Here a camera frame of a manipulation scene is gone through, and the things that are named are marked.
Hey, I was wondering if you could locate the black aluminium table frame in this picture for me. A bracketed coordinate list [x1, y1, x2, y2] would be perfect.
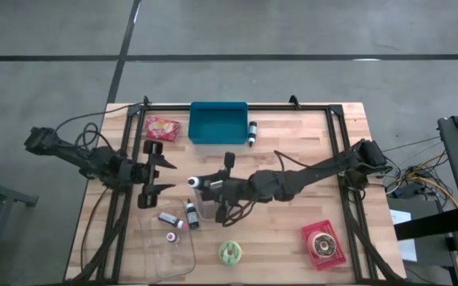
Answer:
[68, 101, 407, 286]

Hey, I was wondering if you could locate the pink capped dropper bottle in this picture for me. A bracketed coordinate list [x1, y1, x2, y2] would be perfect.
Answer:
[157, 212, 188, 230]

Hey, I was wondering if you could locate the black flat bar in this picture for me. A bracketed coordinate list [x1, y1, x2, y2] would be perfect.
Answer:
[394, 207, 458, 242]

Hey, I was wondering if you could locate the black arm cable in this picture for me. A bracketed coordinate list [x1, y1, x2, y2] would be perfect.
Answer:
[221, 149, 305, 228]
[53, 102, 146, 154]

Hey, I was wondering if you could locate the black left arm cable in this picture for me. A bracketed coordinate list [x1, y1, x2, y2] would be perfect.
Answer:
[53, 102, 146, 154]

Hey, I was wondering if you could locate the blue plastic bin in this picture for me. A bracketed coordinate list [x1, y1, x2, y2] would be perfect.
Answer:
[188, 101, 249, 145]

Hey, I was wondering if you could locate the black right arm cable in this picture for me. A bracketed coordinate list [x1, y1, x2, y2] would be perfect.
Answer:
[221, 149, 305, 228]

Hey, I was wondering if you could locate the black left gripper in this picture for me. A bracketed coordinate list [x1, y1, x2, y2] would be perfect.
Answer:
[119, 141, 177, 210]

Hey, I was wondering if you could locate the steel box grater pink handle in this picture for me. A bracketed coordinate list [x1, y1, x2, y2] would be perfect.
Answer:
[194, 186, 230, 223]

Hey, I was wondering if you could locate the floor cable bundle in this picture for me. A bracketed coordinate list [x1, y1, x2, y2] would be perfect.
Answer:
[383, 137, 458, 210]

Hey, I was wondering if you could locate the green frosted toy donut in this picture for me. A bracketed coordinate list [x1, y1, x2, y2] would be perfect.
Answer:
[218, 240, 243, 266]

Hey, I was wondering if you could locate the orange toy donut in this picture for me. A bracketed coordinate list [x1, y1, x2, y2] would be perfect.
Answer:
[314, 234, 338, 256]

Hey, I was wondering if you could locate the white paper sheet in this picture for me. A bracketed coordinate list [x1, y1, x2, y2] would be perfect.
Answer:
[389, 209, 417, 263]

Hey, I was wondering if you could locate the clear plastic tray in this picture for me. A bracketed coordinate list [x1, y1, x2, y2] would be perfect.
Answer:
[141, 198, 197, 279]

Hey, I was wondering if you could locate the red plastic basket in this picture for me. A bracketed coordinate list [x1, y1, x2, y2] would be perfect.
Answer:
[301, 219, 347, 272]

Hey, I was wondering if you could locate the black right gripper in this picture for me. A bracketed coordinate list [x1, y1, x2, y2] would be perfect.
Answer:
[204, 152, 256, 223]

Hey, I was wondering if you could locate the red snack packet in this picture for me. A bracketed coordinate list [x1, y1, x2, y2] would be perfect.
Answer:
[143, 115, 182, 143]

